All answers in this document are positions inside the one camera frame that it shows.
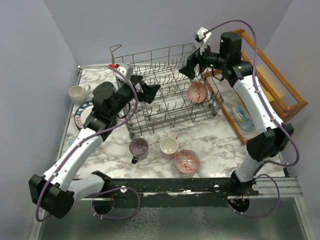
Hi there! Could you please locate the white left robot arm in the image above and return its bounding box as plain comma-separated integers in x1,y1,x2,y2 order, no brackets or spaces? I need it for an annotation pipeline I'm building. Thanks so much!
28,75,161,219

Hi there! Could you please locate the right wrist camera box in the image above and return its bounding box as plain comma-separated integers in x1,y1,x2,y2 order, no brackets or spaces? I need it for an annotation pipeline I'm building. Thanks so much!
194,27,212,55

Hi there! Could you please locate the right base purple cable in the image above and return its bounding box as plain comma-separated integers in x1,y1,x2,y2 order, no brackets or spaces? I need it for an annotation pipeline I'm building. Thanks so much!
228,173,281,218

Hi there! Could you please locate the red patterned bowl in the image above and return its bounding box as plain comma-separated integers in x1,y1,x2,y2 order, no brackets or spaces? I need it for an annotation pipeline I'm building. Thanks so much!
187,81,208,104
173,149,201,175

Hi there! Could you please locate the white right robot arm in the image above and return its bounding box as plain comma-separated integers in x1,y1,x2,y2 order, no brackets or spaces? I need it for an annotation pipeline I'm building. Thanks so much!
179,27,294,196

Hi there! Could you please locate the cream mug at left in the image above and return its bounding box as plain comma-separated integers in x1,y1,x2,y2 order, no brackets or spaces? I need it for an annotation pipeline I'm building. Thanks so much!
68,84,91,105

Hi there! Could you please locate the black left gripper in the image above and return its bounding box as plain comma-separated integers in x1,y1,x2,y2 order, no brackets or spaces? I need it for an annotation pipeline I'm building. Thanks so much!
110,75,161,118

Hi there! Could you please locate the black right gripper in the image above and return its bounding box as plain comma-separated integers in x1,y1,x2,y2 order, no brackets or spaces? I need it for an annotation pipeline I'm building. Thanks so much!
178,39,227,80

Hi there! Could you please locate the wooden dish drying rack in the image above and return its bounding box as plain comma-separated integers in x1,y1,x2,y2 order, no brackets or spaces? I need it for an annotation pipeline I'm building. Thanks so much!
202,29,308,145

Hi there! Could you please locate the round plate dark lettered rim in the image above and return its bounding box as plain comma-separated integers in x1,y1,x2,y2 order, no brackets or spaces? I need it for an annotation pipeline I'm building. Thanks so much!
74,100,94,130

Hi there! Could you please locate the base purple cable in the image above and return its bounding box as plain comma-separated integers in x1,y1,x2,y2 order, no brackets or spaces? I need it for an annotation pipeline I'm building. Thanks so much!
228,173,281,218
91,186,142,221

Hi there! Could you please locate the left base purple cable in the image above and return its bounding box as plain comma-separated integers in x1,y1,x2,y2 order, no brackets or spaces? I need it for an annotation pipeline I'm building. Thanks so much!
91,186,142,221

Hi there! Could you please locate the blue patterned clear dish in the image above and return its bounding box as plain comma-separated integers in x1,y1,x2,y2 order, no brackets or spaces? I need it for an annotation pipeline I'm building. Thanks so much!
232,105,256,132

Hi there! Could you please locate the grey wire dish rack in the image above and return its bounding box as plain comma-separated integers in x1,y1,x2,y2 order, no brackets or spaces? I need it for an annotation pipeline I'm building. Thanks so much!
109,43,224,139

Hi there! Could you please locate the purple mug black handle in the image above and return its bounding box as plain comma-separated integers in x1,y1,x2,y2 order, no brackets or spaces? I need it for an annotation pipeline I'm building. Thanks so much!
129,137,149,164

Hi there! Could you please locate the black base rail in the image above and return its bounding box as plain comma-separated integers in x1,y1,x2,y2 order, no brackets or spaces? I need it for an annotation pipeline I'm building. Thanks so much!
93,170,259,208

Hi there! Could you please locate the cream mug pink handle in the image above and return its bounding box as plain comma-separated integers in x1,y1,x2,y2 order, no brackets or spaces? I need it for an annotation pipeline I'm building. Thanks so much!
159,135,179,160

